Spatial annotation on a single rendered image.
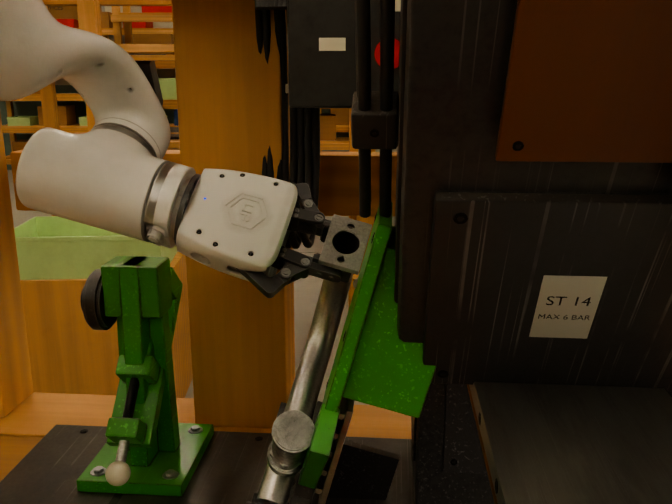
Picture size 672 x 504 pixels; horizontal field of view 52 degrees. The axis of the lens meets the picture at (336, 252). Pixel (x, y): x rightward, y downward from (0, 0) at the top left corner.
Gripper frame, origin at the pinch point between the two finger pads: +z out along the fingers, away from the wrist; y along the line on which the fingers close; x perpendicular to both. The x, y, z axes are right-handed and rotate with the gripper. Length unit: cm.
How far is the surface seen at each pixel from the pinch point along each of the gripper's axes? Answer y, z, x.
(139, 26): 613, -351, 652
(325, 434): -18.5, 3.4, -2.6
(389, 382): -13.0, 7.6, -3.9
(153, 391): -12.3, -17.0, 24.5
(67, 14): 639, -476, 697
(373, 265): -6.7, 3.3, -11.7
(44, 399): -11, -39, 54
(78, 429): -16, -29, 42
